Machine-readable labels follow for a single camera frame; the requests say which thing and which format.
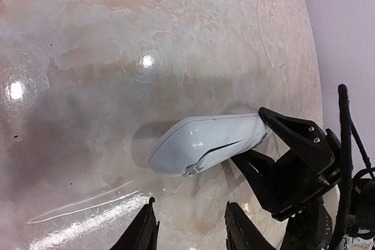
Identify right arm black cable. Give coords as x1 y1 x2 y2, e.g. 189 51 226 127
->
328 83 375 250

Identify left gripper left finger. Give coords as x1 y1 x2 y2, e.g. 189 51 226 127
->
110 197 160 250

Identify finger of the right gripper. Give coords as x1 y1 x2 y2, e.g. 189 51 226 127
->
231 150 295 212
258 107 335 173

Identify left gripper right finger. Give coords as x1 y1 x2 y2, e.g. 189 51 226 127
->
224 201 276 250

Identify white remote control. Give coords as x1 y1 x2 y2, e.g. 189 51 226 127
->
148 114 271 177

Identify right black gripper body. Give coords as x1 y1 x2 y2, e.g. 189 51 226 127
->
271 129 341 221

